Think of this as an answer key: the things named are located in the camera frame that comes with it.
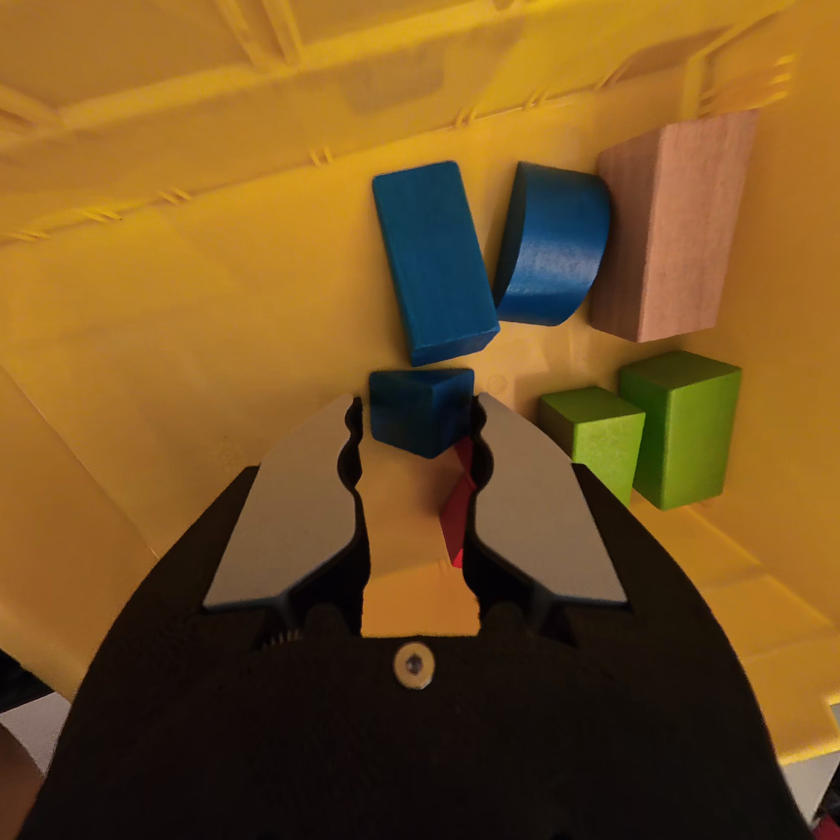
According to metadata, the green wooden block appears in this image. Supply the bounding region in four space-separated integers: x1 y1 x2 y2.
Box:
539 386 647 508
618 350 742 511

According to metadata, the black textured armrest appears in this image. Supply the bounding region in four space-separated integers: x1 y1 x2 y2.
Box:
0 648 55 713

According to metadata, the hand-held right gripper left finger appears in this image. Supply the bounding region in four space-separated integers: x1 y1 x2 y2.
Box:
202 394 370 611

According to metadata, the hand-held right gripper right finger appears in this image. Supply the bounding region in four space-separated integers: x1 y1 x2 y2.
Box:
462 392 629 606

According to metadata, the yellow plastic bin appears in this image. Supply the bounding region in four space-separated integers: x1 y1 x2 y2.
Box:
0 0 840 769

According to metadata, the blue half-cylinder block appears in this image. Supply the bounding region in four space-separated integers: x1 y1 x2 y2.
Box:
492 162 613 327

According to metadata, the small blue wooden block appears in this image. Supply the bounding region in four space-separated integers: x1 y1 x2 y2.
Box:
372 161 501 367
369 367 475 459

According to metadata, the natural wooden block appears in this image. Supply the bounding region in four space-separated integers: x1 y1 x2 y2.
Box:
589 109 760 343

